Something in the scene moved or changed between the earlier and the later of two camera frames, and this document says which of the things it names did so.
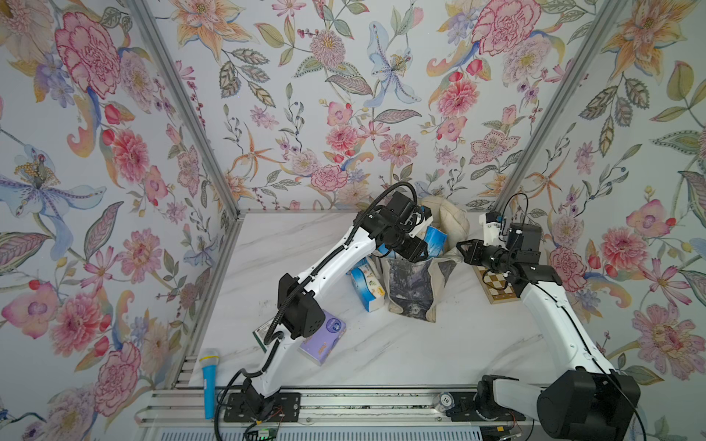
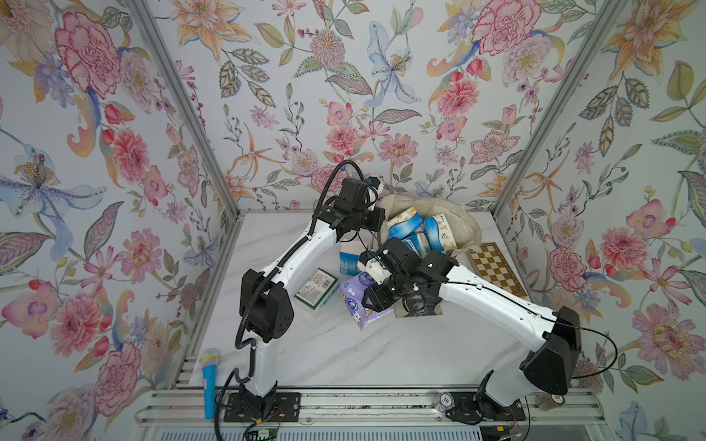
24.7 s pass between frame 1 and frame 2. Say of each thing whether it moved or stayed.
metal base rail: stayed
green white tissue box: moved
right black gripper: moved
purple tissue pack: moved
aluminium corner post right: stayed
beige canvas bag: moved
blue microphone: stayed
